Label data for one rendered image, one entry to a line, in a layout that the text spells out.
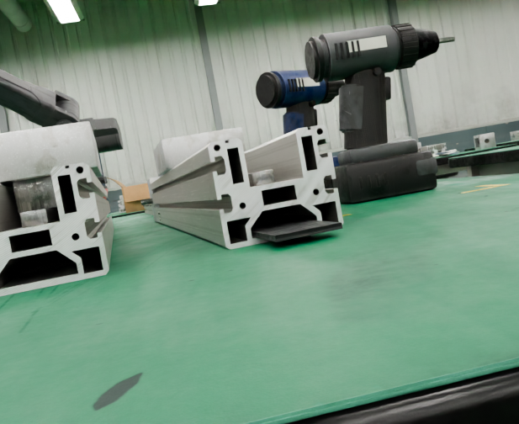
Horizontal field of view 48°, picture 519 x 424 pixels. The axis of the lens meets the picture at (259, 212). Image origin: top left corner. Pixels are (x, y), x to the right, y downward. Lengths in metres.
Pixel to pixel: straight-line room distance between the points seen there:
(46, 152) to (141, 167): 11.74
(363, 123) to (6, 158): 0.43
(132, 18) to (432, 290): 12.58
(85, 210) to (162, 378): 0.29
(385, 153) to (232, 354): 0.59
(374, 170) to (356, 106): 0.09
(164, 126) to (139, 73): 1.19
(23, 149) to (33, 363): 0.32
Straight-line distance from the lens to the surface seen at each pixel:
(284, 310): 0.22
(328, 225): 0.41
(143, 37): 12.68
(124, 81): 12.48
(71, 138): 0.52
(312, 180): 0.47
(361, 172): 0.73
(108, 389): 0.17
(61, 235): 0.45
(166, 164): 0.77
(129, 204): 3.40
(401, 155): 0.75
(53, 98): 1.25
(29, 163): 0.52
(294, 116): 0.95
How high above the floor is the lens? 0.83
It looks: 3 degrees down
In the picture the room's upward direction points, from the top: 10 degrees counter-clockwise
